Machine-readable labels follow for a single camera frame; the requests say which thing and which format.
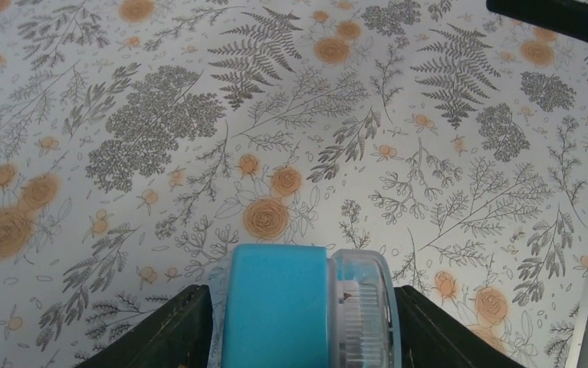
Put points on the clear plastic metronome cover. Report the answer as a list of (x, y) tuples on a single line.
[(364, 324)]

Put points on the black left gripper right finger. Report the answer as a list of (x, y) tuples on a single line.
[(430, 337)]

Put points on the blue metronome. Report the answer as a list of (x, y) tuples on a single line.
[(276, 312)]

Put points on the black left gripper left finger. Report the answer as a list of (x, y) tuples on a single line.
[(178, 334)]

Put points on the floral patterned table mat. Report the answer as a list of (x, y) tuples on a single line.
[(142, 141)]

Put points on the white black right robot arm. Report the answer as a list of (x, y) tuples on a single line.
[(565, 17)]

